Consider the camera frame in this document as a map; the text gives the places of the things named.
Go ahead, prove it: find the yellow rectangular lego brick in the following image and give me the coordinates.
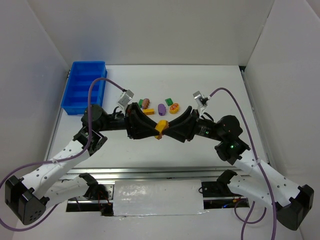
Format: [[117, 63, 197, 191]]
[[142, 108, 155, 115]]

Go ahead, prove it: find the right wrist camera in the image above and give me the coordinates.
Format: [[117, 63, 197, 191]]
[[193, 91, 209, 107]]

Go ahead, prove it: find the pink orange lego piece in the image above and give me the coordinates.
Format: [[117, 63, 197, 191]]
[[141, 98, 150, 110]]

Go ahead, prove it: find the blue compartment bin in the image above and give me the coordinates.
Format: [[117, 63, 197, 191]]
[[61, 61, 108, 116]]

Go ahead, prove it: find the green lego block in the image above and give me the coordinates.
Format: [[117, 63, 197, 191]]
[[165, 98, 174, 106], [138, 99, 144, 108]]

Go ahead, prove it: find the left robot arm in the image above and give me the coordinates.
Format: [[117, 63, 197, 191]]
[[0, 102, 160, 230]]

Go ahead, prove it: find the white foil covered panel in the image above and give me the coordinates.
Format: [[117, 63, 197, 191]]
[[113, 179, 205, 217]]

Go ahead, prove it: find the purple oval lego piece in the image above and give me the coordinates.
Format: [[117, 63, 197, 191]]
[[157, 103, 167, 116]]

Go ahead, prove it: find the yellow oval printed lego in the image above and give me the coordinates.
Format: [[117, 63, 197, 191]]
[[169, 103, 180, 114]]

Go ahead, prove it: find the aluminium rail base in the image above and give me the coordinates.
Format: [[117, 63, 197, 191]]
[[39, 165, 273, 201]]

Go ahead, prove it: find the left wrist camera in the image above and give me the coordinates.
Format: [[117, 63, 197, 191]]
[[117, 89, 134, 108]]

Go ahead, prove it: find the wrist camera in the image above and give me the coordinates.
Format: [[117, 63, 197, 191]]
[[117, 89, 134, 108], [193, 91, 209, 107]]

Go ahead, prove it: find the orange yellow lego piece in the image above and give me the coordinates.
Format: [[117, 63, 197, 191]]
[[155, 120, 169, 140]]

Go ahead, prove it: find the green lego block left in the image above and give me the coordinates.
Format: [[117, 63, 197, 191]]
[[138, 99, 144, 108]]

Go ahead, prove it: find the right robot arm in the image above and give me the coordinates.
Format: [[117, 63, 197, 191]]
[[163, 107, 314, 231]]

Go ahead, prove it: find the green lego block right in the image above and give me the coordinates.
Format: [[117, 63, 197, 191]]
[[165, 98, 174, 106]]

